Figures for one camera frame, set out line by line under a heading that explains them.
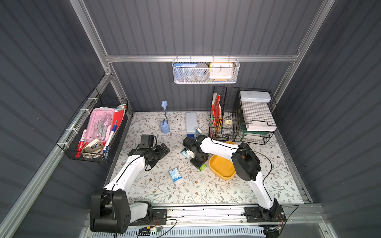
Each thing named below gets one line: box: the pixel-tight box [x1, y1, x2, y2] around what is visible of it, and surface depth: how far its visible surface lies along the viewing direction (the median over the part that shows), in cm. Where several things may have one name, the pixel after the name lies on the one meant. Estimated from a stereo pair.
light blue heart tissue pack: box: [169, 167, 183, 182], surface depth 87 cm
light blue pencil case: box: [186, 112, 198, 135], surface depth 114 cm
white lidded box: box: [239, 90, 272, 103], surface depth 101 cm
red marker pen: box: [74, 128, 87, 158], surface depth 66 cm
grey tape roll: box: [193, 62, 210, 82], surface depth 89 cm
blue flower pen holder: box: [160, 100, 171, 134], surface depth 104 cm
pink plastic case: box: [84, 107, 115, 143], surface depth 73 cm
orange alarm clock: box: [208, 61, 235, 82], surface depth 90 cm
